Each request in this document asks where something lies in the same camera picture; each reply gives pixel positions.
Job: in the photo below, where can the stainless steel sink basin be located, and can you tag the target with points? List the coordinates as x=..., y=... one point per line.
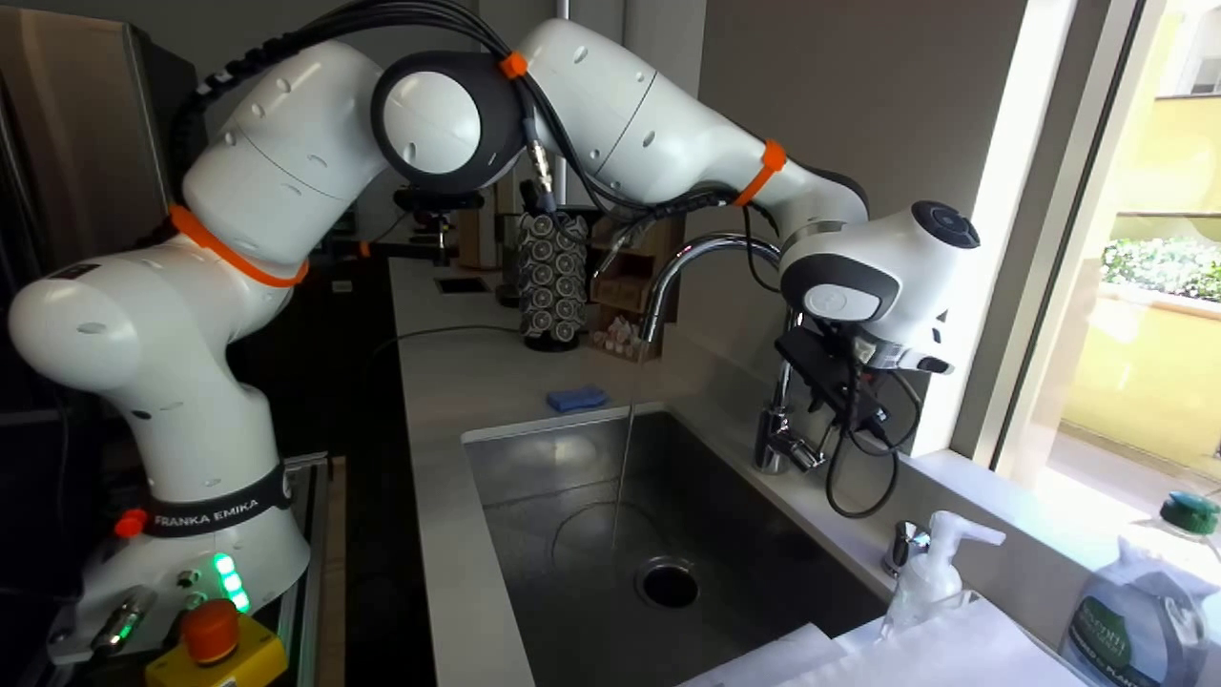
x=640, y=559

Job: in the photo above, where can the clear dish soap bottle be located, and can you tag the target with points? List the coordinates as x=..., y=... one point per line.
x=1155, y=612

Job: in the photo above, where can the white pump soap dispenser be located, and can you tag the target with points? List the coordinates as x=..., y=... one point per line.
x=928, y=582

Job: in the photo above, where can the chrome gooseneck kitchen faucet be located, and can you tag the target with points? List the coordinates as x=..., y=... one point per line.
x=777, y=432

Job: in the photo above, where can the black camera on stand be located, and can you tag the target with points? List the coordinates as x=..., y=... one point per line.
x=434, y=219

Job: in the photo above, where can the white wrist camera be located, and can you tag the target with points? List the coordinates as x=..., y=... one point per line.
x=901, y=355

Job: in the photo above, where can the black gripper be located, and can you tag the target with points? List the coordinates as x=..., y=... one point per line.
x=835, y=380

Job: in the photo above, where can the coffee capsule rack holder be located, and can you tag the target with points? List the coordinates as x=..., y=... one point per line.
x=555, y=267

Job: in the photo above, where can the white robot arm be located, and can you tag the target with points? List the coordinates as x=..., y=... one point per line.
x=145, y=324

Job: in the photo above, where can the brown cardboard box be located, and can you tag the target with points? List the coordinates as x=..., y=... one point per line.
x=627, y=258

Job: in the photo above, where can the blue sponge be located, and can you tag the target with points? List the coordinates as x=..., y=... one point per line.
x=579, y=397

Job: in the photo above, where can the small chrome sink button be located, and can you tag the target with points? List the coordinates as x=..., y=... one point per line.
x=907, y=542

